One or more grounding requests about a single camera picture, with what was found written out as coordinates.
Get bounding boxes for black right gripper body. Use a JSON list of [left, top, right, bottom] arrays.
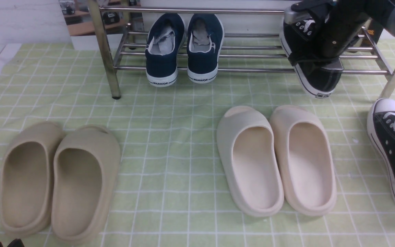
[[284, 0, 378, 71]]

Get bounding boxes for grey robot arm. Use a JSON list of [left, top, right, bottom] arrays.
[[284, 0, 395, 66]]

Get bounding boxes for metal shoe rack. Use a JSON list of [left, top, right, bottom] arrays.
[[88, 0, 395, 99]]

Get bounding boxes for cream foam slide right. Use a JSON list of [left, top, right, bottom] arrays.
[[269, 105, 337, 217]]

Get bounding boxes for cream foam slide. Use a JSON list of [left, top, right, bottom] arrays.
[[269, 105, 337, 217], [216, 105, 284, 217]]

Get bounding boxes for navy canvas sneaker right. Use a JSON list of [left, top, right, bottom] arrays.
[[186, 13, 225, 83]]

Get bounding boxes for navy canvas sneaker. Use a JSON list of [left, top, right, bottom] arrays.
[[186, 13, 225, 83], [145, 13, 186, 87]]

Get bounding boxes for cream foam slide left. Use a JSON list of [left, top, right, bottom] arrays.
[[216, 105, 284, 217]]

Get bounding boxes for navy canvas sneaker left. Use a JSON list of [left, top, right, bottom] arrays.
[[145, 13, 186, 87]]

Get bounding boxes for green checkered tablecloth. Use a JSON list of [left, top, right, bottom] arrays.
[[0, 44, 395, 247]]

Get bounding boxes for tan foam slide right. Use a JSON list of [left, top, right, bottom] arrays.
[[51, 125, 122, 245]]

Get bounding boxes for tan foam slide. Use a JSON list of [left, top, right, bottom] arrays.
[[51, 125, 122, 245], [0, 121, 65, 238]]

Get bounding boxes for tan foam slide left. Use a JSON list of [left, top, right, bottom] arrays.
[[0, 121, 65, 238]]

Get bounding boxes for black left gripper tips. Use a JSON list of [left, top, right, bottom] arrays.
[[0, 238, 25, 247]]

